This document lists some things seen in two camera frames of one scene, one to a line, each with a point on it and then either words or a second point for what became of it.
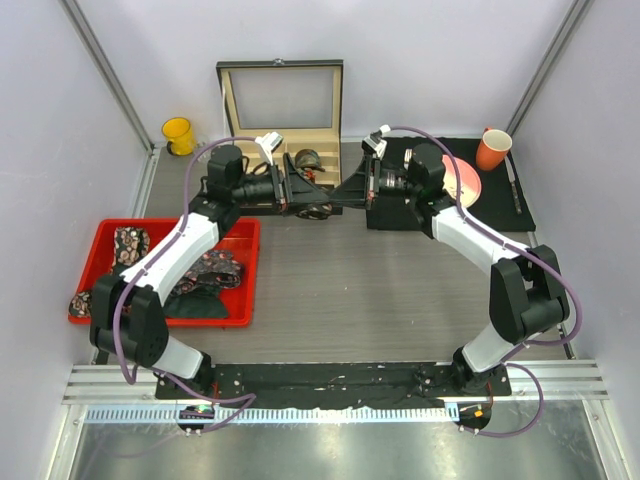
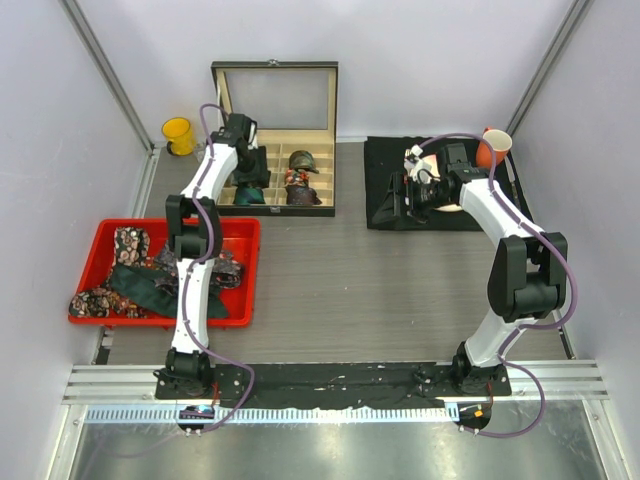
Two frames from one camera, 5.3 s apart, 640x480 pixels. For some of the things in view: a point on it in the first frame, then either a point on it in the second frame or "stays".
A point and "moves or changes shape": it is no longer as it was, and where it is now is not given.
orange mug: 492,148 stays
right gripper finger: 351,192 → 389,212
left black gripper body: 279,189 → 247,165
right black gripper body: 373,178 → 422,198
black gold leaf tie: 316,211 moves or changes shape
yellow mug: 180,133 stays
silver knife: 512,179 stays
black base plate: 256,385 stays
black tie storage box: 302,99 stays
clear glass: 199,146 stays
